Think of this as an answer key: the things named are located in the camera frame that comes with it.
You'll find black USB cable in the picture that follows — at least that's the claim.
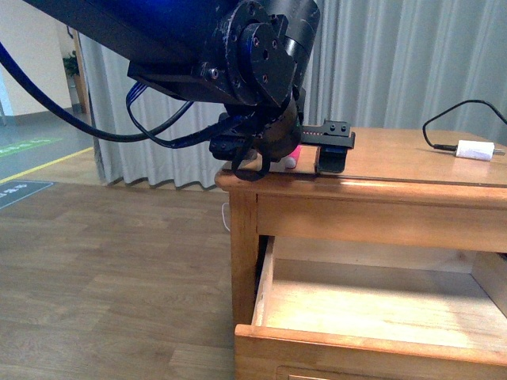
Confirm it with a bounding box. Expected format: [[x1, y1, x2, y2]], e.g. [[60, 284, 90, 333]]
[[421, 99, 507, 150]]

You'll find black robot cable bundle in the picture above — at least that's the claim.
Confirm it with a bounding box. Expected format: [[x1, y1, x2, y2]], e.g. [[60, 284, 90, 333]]
[[0, 41, 274, 182]]

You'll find potted green plant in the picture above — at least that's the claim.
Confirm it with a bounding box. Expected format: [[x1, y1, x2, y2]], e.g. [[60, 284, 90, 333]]
[[63, 50, 80, 78]]

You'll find grey-green curtain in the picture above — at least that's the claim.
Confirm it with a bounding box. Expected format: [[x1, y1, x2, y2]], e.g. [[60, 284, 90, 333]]
[[78, 1, 506, 188]]

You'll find pink marker with white cap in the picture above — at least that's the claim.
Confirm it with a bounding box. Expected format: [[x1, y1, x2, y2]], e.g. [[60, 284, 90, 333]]
[[284, 145, 302, 169]]

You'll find wooden nightstand cabinet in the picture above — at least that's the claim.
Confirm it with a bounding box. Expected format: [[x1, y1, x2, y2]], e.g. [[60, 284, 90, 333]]
[[216, 128, 506, 328]]

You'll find white USB charger adapter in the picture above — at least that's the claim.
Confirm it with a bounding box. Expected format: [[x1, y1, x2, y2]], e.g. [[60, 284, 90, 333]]
[[455, 140, 506, 162]]

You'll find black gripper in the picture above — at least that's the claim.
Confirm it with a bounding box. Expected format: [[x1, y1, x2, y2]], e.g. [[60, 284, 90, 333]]
[[209, 92, 356, 173]]

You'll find wooden drawer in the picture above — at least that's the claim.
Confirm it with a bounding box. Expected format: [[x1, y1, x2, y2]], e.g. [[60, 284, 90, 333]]
[[234, 237, 506, 379]]

